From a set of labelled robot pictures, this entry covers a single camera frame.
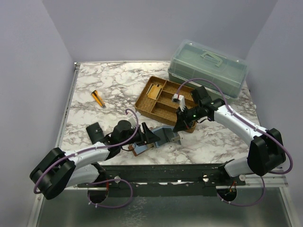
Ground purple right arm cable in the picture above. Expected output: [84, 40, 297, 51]
[176, 79, 294, 206]

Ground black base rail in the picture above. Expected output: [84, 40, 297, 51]
[79, 164, 246, 197]

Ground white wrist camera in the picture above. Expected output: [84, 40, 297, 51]
[172, 94, 186, 112]
[126, 113, 138, 129]

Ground brown open card holder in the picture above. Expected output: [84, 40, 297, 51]
[128, 143, 154, 157]

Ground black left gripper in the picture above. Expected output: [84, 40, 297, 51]
[120, 122, 160, 147]

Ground orange utility knife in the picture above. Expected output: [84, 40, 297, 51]
[91, 90, 106, 108]

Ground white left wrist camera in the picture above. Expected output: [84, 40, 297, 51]
[126, 113, 138, 129]

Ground grey card holder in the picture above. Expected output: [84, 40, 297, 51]
[151, 125, 181, 148]

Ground clear green plastic toolbox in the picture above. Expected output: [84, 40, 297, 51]
[168, 40, 249, 102]

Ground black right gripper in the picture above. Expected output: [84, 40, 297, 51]
[173, 105, 203, 132]

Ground black card holder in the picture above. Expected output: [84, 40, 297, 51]
[86, 122, 104, 144]

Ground yellow cards in tray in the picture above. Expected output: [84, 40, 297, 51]
[146, 84, 163, 100]

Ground woven wicker divided tray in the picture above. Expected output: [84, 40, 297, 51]
[134, 76, 207, 133]

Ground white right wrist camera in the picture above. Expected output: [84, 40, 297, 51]
[172, 94, 186, 112]

